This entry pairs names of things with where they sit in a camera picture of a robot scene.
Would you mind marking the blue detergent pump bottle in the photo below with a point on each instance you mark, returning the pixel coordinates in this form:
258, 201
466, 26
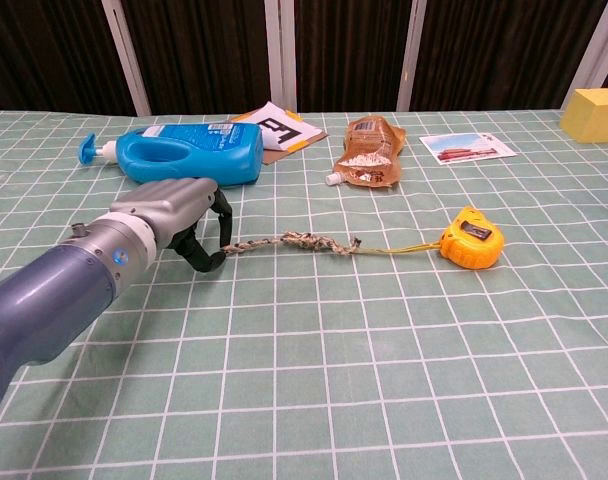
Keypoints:
194, 152

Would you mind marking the green checkered tablecloth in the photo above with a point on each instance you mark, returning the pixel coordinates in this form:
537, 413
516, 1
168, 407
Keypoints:
334, 350

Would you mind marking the yellow cube block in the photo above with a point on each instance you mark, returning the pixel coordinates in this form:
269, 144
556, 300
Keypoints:
591, 116

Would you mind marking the amber refill pouch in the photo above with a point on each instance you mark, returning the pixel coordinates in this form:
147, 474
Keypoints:
369, 152

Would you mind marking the cardboard with marker sheet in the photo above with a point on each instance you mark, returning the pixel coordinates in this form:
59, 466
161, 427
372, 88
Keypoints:
284, 131

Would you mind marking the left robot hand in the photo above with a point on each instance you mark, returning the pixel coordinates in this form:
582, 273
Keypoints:
174, 207

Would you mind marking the yellow tape measure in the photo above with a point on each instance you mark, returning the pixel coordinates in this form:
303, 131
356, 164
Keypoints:
471, 240

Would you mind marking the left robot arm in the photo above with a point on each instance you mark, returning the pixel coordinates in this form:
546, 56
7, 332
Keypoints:
59, 295

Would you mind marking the white frame post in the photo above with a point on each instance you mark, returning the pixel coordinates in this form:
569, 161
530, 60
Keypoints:
410, 55
281, 50
596, 50
126, 55

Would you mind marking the photo postcard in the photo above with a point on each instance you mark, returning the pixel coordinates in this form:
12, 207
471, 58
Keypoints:
466, 148

